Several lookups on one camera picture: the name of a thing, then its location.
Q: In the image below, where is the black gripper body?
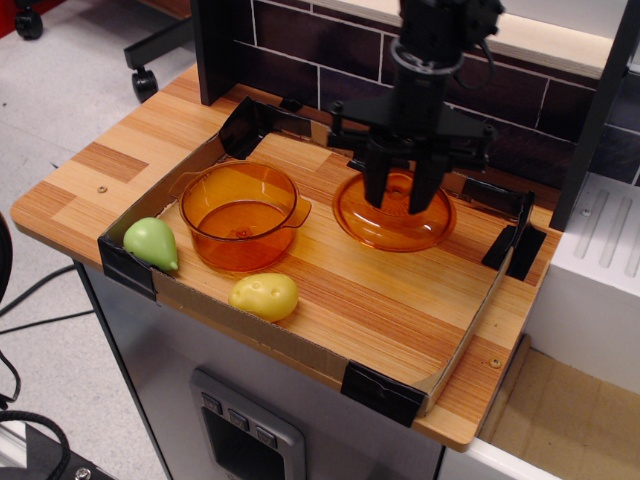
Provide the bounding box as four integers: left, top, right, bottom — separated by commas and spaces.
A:
328, 47, 496, 172

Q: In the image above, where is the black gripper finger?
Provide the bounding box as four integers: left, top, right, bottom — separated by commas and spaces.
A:
409, 152, 449, 215
363, 139, 413, 208

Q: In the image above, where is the orange transparent pot lid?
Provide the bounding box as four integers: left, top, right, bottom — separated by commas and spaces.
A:
333, 169, 456, 252

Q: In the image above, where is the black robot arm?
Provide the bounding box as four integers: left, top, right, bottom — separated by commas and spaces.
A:
328, 1, 504, 214

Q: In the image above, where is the orange transparent plastic pot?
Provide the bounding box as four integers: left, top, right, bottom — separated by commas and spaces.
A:
170, 160, 311, 272

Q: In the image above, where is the yellow toy potato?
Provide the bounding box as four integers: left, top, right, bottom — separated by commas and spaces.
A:
228, 273, 299, 322

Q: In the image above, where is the light wooden shelf board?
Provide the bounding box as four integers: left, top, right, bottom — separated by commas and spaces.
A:
320, 0, 613, 79

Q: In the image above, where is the white toy sink unit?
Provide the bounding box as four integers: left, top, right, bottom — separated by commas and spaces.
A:
526, 174, 639, 392

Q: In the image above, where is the green toy pear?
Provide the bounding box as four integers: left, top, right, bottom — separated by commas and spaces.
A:
123, 217, 179, 271

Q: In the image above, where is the black chair base with casters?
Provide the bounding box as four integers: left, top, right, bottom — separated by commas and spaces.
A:
124, 18, 193, 103

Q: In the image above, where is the cardboard fence with black tape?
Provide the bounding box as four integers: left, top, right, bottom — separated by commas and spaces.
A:
98, 97, 556, 443

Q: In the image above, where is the grey oven control panel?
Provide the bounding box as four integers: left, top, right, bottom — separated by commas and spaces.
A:
190, 369, 307, 480

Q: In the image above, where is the black caster wheel far left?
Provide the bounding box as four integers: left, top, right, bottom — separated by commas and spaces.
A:
14, 0, 44, 40

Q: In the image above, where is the black right shelf post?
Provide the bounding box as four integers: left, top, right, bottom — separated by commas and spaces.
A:
549, 0, 639, 232

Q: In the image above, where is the black shelf post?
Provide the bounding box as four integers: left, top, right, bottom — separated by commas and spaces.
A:
191, 0, 253, 105
549, 0, 639, 232

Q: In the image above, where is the black left shelf post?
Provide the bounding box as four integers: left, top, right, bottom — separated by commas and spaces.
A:
191, 0, 253, 105

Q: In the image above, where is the black floor cable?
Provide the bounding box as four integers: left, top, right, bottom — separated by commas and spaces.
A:
0, 263, 96, 336

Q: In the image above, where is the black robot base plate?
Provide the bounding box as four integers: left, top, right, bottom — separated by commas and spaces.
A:
1, 410, 113, 479

